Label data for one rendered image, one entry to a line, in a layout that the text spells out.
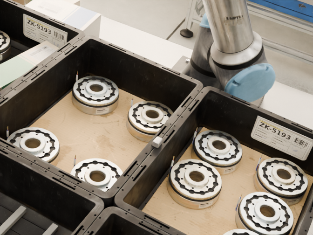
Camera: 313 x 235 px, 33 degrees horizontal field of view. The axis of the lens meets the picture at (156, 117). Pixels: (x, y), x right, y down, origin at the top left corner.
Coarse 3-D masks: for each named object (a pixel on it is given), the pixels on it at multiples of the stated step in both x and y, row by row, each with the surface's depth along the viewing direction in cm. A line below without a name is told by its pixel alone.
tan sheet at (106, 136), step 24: (120, 96) 123; (48, 120) 113; (72, 120) 114; (96, 120) 115; (120, 120) 116; (72, 144) 108; (96, 144) 109; (120, 144) 110; (144, 144) 112; (72, 168) 103; (120, 168) 105
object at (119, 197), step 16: (224, 96) 112; (192, 112) 106; (272, 112) 110; (176, 128) 102; (304, 128) 108; (144, 160) 94; (128, 192) 88; (128, 208) 85; (160, 224) 84; (304, 224) 88
